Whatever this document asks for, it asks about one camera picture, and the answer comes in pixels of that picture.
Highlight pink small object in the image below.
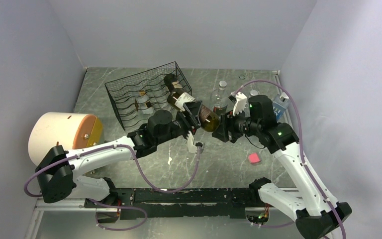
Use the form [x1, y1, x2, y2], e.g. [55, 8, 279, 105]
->
[248, 153, 261, 164]

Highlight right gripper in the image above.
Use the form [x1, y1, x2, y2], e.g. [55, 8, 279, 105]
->
[212, 106, 261, 142]

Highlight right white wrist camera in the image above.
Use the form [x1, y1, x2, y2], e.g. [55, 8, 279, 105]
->
[229, 92, 247, 116]

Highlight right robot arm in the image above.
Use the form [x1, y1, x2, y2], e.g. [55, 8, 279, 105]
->
[212, 93, 352, 239]

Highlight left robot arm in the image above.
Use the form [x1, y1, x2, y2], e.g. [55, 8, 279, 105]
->
[28, 101, 203, 207]

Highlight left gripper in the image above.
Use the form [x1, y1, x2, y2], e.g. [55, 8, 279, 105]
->
[156, 101, 203, 145]

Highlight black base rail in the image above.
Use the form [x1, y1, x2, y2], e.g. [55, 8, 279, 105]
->
[84, 183, 270, 225]

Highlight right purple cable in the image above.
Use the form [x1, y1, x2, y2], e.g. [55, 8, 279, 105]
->
[232, 79, 347, 239]

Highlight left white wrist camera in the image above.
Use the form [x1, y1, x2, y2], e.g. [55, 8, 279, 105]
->
[187, 131, 205, 154]

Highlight gold-foil wine bottle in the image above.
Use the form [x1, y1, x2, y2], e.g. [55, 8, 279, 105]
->
[167, 88, 220, 132]

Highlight black wire wine rack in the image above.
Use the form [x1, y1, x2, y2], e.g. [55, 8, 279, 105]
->
[105, 61, 192, 132]

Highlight white cylindrical drum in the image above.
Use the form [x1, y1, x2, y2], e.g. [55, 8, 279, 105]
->
[28, 112, 104, 166]

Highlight clear red-label bottle silver cap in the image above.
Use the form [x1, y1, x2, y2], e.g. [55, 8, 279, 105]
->
[210, 80, 228, 116]

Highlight blue labelled water bottle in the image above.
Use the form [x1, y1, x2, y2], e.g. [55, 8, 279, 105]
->
[272, 92, 291, 121]

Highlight dark green wine bottle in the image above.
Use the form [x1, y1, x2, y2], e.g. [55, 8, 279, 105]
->
[164, 74, 194, 104]

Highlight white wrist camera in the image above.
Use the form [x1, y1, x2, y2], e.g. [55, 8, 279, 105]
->
[187, 131, 205, 154]
[229, 92, 247, 116]

